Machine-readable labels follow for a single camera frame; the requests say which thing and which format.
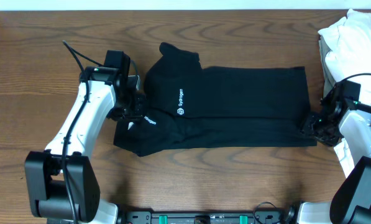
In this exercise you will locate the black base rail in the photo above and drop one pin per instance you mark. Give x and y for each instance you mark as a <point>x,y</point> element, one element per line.
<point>263,216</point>

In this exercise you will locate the black t-shirt with logo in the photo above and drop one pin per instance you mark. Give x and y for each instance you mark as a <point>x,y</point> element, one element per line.
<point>187,106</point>

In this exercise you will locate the pile of white clothes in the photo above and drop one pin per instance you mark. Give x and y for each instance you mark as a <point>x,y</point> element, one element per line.
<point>345,49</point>

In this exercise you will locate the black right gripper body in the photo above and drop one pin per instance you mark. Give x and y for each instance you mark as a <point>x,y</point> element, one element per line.
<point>321,129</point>

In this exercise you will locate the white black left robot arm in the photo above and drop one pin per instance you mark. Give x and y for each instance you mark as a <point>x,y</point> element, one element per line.
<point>61,183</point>

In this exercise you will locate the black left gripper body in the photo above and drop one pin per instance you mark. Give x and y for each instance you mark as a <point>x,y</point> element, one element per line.
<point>128,107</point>

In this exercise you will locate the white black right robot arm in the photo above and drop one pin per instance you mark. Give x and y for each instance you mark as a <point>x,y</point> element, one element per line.
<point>352,201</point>

